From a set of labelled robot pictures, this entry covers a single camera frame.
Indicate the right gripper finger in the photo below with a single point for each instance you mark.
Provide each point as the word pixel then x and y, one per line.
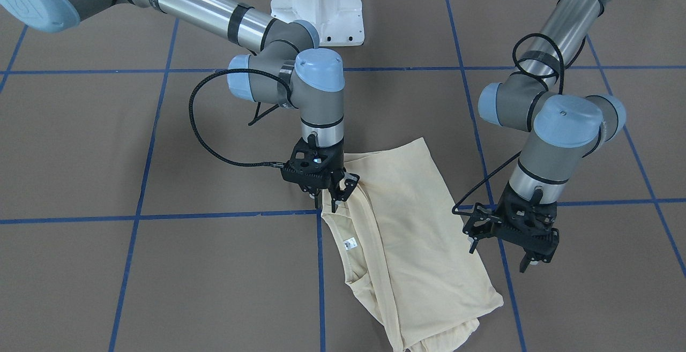
pixel 317 196
pixel 342 187

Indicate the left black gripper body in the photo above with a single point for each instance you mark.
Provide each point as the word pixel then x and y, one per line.
pixel 477 225

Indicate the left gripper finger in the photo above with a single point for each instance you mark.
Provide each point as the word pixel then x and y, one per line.
pixel 530 258
pixel 475 239

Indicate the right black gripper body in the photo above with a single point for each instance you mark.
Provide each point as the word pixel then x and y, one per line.
pixel 337 163

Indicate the cream long-sleeve printed shirt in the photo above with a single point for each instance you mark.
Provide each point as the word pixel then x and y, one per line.
pixel 404 255

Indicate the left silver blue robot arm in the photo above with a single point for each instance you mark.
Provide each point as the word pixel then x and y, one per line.
pixel 562 129

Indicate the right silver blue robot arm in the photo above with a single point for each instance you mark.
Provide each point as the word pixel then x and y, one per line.
pixel 285 67

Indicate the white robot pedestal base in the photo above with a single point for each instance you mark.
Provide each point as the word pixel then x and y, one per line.
pixel 339 23

